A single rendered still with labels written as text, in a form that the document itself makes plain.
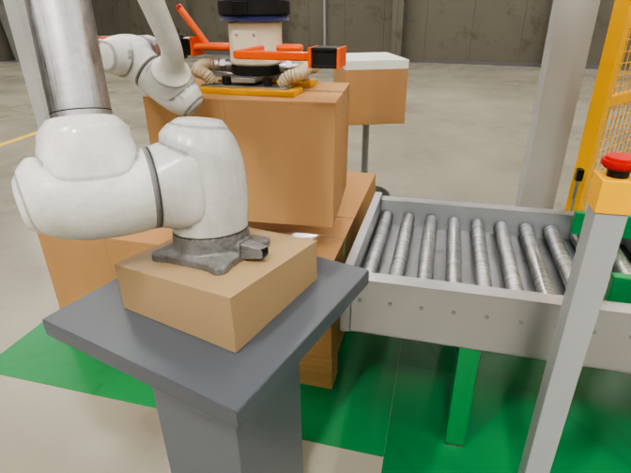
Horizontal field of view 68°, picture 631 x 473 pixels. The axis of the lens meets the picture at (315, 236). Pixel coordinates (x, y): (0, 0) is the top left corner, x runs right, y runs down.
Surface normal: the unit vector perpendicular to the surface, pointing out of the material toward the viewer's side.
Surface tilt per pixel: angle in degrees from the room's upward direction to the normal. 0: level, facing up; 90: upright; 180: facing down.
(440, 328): 90
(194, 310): 90
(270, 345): 0
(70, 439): 0
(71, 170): 67
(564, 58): 90
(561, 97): 90
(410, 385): 0
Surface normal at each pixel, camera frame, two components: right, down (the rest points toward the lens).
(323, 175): -0.17, 0.44
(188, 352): -0.01, -0.90
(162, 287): -0.50, 0.39
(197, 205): 0.40, 0.39
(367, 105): 0.09, 0.43
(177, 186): 0.41, 0.18
